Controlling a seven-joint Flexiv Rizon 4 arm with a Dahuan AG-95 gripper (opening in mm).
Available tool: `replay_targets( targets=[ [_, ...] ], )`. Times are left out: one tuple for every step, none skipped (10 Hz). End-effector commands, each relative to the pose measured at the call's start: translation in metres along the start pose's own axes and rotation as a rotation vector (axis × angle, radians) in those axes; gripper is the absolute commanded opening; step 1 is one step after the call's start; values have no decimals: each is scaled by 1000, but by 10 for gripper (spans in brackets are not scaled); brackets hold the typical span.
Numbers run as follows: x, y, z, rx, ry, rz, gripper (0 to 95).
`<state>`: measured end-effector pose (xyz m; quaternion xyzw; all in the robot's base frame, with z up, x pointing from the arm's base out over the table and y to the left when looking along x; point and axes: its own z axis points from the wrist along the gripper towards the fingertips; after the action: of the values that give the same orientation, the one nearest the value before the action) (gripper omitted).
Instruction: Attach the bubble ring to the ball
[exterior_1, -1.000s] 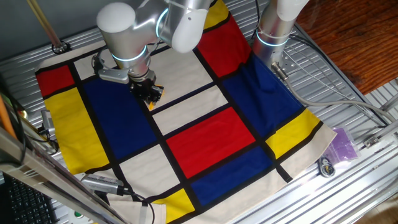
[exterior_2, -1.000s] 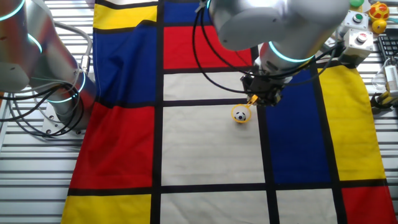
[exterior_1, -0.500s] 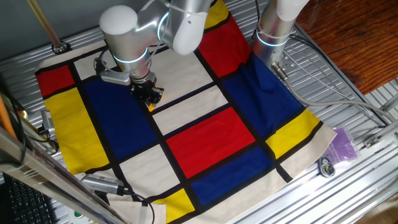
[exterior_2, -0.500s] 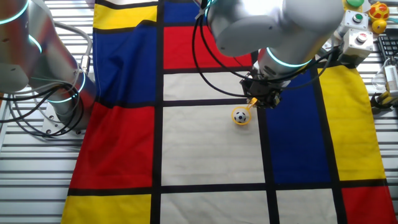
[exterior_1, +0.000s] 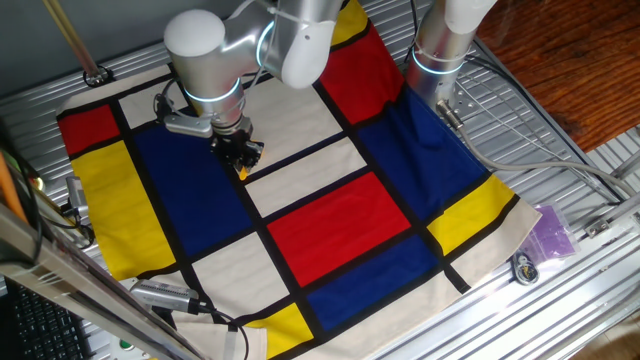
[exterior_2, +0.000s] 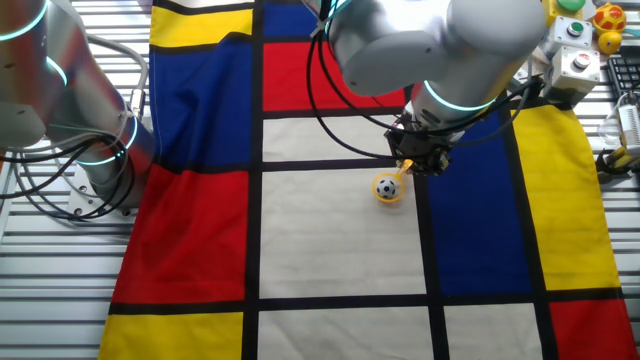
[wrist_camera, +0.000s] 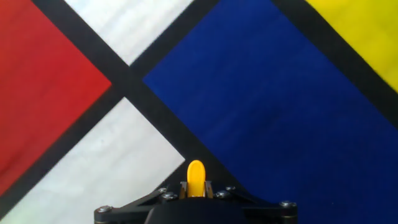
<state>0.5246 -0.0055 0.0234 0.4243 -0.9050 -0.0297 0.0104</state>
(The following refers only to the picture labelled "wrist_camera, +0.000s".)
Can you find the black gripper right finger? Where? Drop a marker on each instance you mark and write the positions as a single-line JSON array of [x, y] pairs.
[[270, 213]]

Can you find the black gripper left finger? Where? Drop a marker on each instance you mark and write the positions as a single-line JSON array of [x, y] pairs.
[[124, 213]]

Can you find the colourful block-pattern cloth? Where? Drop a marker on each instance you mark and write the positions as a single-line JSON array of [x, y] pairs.
[[264, 109]]

